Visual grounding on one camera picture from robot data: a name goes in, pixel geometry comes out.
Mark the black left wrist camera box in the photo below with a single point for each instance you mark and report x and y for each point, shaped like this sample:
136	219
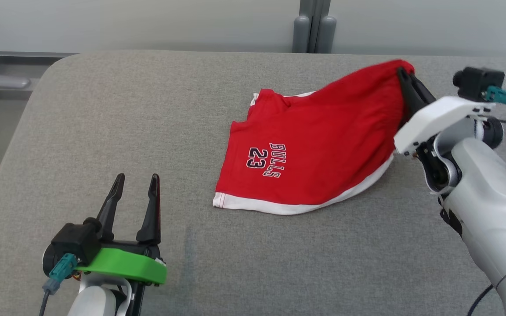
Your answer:
75	239

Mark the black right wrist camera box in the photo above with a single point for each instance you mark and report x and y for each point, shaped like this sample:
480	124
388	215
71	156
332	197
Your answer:
477	81

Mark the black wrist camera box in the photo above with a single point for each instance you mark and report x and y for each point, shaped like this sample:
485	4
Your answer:
75	239
477	81

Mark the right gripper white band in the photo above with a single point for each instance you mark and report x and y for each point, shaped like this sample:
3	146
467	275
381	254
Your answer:
437	114

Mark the grey vertical wall post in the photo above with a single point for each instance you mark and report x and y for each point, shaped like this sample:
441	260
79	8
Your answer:
314	30

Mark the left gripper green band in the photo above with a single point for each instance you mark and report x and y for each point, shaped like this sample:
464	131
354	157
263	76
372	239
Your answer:
125	265

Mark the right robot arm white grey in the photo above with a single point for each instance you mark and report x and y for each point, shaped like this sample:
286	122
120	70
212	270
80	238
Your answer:
490	202

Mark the red Bulls 23 shorts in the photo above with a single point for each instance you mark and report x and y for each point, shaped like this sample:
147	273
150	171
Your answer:
323	145

